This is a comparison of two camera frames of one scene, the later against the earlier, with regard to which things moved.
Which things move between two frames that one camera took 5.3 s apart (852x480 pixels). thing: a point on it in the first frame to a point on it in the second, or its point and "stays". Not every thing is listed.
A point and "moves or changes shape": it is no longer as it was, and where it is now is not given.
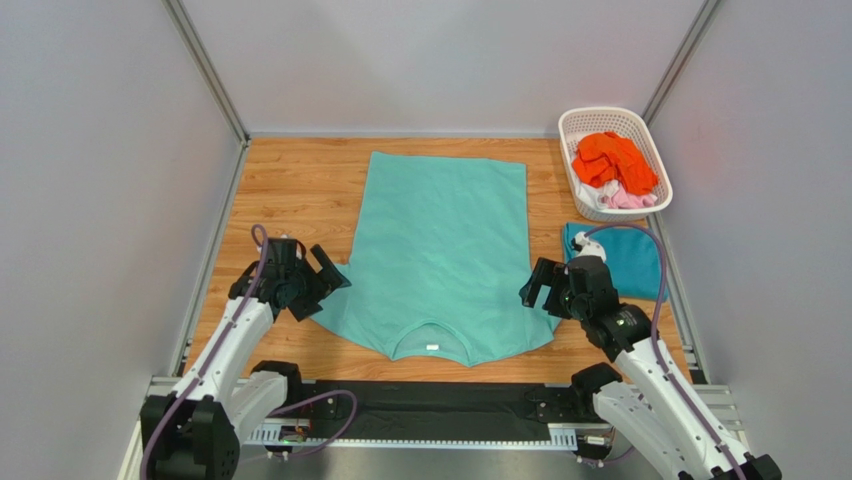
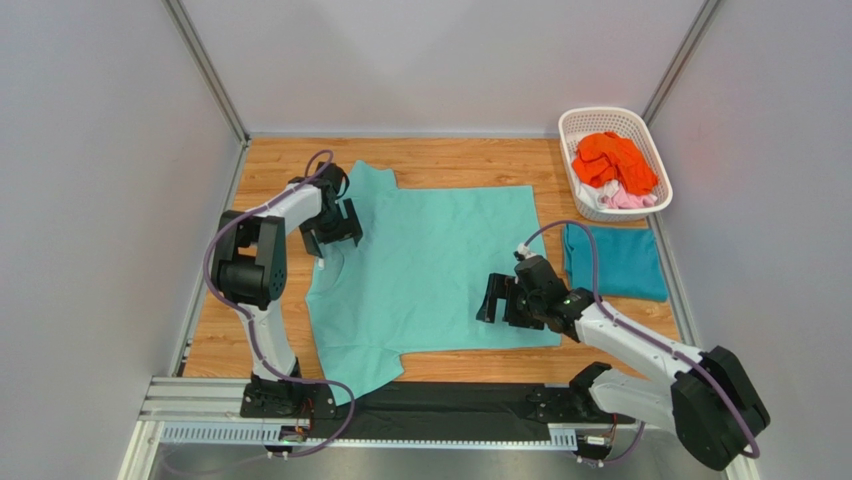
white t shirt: (599, 197) stays
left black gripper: (329, 273) to (311, 238)
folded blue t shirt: (631, 254) stays
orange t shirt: (607, 157) stays
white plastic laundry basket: (613, 166) stays
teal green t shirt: (439, 263) moves or changes shape
